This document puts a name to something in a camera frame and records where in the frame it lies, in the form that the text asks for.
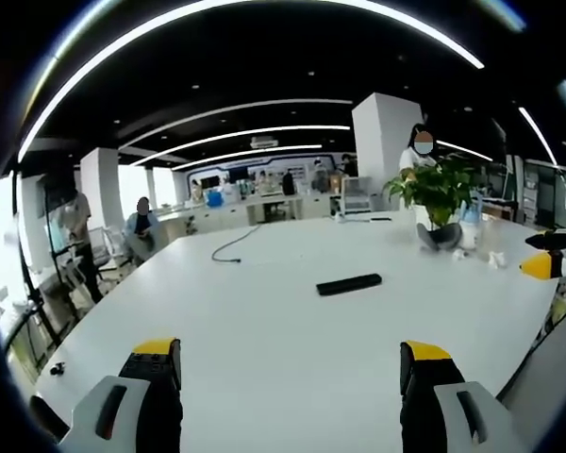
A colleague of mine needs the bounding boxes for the white office chair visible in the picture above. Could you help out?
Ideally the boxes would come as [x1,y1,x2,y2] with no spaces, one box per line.
[87,226,124,273]

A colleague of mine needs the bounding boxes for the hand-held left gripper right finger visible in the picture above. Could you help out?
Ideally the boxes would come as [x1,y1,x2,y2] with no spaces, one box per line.
[399,340,529,453]

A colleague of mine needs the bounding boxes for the black remote control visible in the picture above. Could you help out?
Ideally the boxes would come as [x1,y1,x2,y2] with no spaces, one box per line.
[316,273,383,296]

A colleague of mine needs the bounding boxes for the white mesh chair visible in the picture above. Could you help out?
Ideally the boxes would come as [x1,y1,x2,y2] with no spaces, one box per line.
[341,176,375,214]

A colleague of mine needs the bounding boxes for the white pillar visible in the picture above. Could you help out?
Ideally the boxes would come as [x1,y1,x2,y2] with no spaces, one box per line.
[79,147,124,232]
[351,92,424,211]

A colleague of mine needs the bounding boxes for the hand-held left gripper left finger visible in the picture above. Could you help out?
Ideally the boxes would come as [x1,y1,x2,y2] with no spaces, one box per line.
[58,337,184,453]

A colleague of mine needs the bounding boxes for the green potted plant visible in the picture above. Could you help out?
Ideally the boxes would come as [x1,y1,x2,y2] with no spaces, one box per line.
[382,153,483,231]

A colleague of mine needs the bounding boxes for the black tripod stand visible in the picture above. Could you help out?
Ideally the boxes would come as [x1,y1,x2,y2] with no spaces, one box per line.
[8,169,62,350]

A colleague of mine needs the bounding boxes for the dark grey plant pot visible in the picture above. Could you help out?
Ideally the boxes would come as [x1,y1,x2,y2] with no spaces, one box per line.
[416,222,463,253]

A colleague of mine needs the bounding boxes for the white counter cabinets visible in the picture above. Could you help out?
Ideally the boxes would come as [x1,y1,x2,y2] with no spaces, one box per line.
[158,193,345,235]

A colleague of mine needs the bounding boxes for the black cable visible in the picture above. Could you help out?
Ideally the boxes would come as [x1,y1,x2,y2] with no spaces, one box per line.
[210,224,261,264]

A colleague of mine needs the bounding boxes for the white bottle with blue bag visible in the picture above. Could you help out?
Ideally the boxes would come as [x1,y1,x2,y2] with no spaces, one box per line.
[458,191,485,250]

